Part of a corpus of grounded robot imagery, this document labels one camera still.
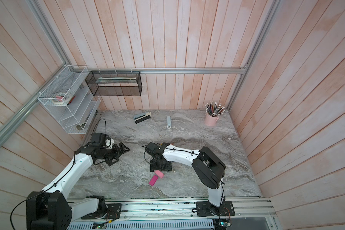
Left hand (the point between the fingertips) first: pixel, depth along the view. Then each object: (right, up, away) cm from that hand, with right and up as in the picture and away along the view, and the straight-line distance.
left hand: (125, 155), depth 83 cm
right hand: (+19, -10, +4) cm, 22 cm away
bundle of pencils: (+60, +29, +24) cm, 71 cm away
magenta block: (+17, -16, +2) cm, 23 cm away
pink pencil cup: (+58, +21, +24) cm, 66 cm away
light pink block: (+20, -12, +2) cm, 23 cm away
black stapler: (+5, +24, +29) cm, 38 cm away
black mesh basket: (-13, +48, +19) cm, 54 cm away
